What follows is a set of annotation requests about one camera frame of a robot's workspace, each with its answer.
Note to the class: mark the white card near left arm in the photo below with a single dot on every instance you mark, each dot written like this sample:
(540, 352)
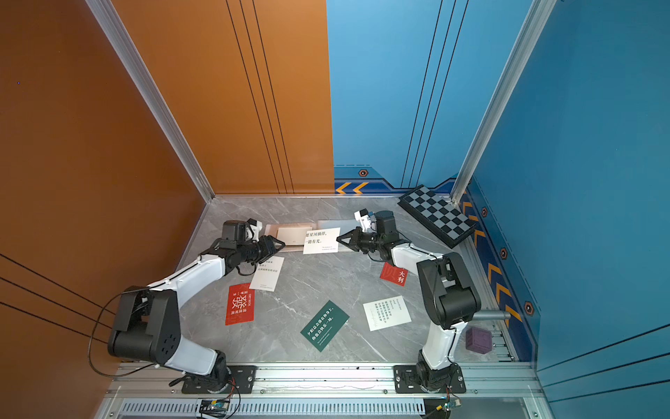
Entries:
(267, 274)

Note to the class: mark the purple box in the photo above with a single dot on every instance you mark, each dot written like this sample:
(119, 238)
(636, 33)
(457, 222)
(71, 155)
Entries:
(479, 340)

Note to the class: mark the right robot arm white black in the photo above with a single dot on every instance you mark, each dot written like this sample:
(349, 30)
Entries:
(449, 295)

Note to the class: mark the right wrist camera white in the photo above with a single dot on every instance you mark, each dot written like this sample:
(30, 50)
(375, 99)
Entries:
(363, 216)

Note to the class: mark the black white checkerboard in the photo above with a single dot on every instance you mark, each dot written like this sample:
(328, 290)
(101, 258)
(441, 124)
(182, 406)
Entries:
(438, 215)

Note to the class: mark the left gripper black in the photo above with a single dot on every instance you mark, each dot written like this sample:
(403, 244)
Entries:
(269, 247)

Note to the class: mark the red card right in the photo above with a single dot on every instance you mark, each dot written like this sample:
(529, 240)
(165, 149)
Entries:
(394, 274)

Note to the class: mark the aluminium front rail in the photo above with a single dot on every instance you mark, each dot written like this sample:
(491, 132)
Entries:
(381, 379)

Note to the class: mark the red card left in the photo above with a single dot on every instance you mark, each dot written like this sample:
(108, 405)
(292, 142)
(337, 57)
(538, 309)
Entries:
(241, 305)

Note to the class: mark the aluminium corner post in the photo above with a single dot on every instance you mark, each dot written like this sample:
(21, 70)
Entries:
(530, 32)
(111, 24)

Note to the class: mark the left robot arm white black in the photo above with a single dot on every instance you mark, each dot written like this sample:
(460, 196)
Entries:
(147, 324)

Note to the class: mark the dark green card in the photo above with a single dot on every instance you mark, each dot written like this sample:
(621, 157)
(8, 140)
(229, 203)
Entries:
(323, 327)

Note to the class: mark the white card large chinese text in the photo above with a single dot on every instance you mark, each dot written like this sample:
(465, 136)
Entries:
(321, 241)

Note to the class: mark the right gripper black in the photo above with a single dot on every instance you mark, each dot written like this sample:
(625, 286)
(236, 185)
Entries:
(356, 243)

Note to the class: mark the left aluminium corner post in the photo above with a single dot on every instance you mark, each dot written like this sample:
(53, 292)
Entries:
(111, 24)

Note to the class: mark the left circuit board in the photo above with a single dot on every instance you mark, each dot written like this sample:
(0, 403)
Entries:
(214, 408)

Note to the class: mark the right circuit board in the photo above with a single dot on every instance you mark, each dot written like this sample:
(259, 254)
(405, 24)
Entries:
(445, 408)

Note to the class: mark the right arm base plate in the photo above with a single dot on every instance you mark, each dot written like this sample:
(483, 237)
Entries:
(418, 379)

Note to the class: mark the circuit board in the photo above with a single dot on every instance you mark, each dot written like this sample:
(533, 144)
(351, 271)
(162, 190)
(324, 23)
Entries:
(445, 408)
(214, 408)

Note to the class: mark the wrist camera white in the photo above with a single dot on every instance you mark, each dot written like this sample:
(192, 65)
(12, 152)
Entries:
(254, 229)
(363, 216)

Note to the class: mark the right aluminium corner post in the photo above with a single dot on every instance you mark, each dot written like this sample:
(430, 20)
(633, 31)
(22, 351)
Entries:
(530, 32)

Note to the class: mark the red card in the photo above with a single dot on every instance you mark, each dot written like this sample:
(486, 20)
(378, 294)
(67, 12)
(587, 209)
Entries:
(241, 305)
(394, 274)

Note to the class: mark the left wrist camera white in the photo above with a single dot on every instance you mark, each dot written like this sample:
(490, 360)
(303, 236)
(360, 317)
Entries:
(254, 229)

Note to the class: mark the white card small text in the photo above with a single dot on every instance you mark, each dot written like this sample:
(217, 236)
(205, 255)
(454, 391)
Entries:
(386, 313)

